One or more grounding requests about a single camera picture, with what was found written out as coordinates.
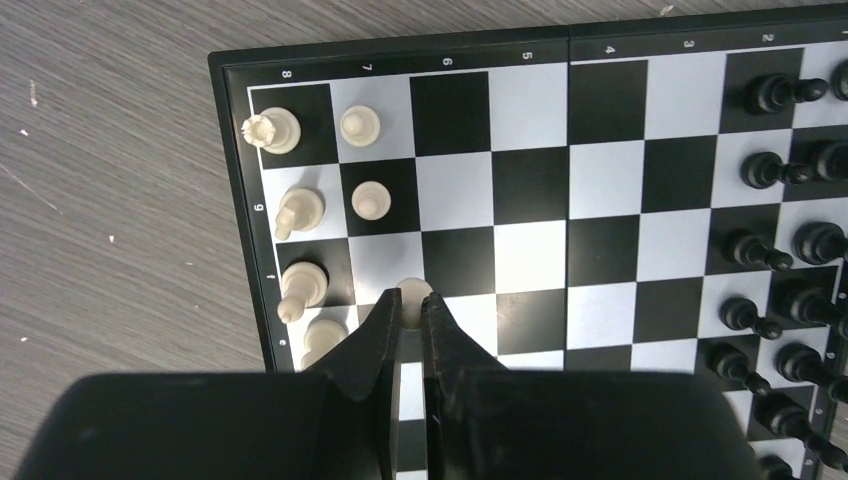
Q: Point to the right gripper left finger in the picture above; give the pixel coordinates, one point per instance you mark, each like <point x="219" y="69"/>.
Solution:
<point x="337" y="419"/>

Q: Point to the white pawn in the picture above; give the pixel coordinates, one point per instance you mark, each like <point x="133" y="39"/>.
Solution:
<point x="413" y="292"/>
<point x="360" y="125"/>
<point x="371" y="200"/>

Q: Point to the black rook corner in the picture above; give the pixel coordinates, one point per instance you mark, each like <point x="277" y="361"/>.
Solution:
<point x="839" y="81"/>

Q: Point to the black queen piece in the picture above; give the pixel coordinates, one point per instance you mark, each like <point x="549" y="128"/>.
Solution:
<point x="797" y="362"/>

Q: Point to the black king piece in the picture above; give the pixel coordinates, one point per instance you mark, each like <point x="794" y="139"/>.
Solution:
<point x="806" y="304"/>

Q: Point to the white chess piece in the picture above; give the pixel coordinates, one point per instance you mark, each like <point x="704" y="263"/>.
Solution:
<point x="321" y="336"/>
<point x="303" y="285"/>
<point x="275" y="130"/>
<point x="300" y="209"/>

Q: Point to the black white chessboard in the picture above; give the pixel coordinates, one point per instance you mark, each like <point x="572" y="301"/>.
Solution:
<point x="567" y="190"/>

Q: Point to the black knight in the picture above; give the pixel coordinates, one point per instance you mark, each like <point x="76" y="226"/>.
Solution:
<point x="829" y="159"/>

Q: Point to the black bishop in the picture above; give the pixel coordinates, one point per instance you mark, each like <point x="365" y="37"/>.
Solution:
<point x="785" y="418"/>
<point x="818" y="243"/>

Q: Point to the black pawn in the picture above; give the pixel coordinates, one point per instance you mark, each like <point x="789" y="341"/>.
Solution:
<point x="751" y="249"/>
<point x="731" y="364"/>
<point x="775" y="468"/>
<point x="764" y="169"/>
<point x="774" y="93"/>
<point x="740" y="313"/>

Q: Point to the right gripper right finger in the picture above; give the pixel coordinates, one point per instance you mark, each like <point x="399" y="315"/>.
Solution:
<point x="485" y="421"/>

